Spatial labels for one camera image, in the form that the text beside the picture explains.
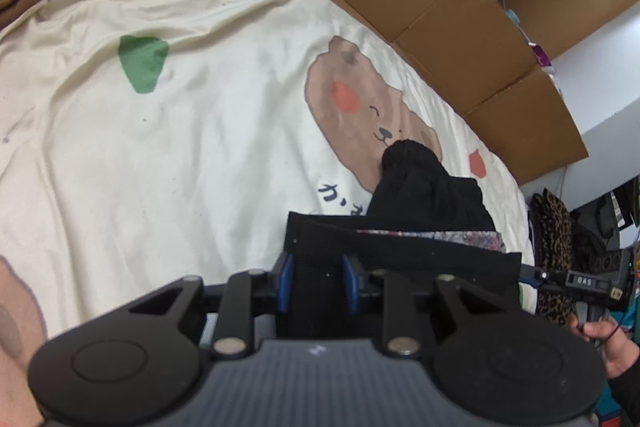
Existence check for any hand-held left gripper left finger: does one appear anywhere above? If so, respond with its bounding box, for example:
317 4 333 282
127 252 296 356

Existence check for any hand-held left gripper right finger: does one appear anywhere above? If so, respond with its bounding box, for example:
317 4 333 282
341 253 507 356

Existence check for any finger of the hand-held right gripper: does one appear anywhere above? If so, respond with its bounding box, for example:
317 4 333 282
517 265 568 291

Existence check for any black sweater with patterned sleeves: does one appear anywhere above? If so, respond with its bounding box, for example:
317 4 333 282
282 139 523 343

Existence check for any person's right forearm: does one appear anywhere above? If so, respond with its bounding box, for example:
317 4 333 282
607 357 640 427

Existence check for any person's right hand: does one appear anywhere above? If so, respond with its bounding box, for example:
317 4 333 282
567 308 640 380

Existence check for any leopard print cushion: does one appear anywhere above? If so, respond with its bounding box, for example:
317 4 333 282
530 189 576 328

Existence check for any dark cluttered furniture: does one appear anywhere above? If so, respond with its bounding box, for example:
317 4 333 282
575 174 640 270

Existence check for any teal orange printed garment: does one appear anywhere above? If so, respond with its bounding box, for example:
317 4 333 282
587 384 627 427

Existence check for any cream bear print bedsheet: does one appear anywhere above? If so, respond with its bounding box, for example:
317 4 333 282
0 0 533 427

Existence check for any purple white cloth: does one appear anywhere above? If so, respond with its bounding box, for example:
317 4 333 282
530 42 557 74

